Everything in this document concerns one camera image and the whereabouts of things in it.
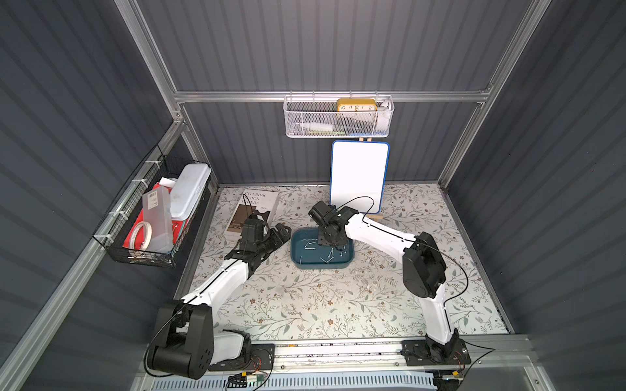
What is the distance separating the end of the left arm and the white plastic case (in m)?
0.18

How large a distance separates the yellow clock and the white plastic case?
1.73ft

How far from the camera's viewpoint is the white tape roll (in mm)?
631

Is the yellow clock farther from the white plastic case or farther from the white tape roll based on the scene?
the white tape roll

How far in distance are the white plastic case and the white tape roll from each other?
67 mm

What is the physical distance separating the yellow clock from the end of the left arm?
0.49 m

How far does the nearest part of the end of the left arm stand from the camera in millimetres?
642

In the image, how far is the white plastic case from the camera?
0.71 metres

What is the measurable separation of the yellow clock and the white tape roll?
0.72 metres

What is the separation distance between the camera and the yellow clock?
885mm

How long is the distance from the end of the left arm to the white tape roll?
21 cm
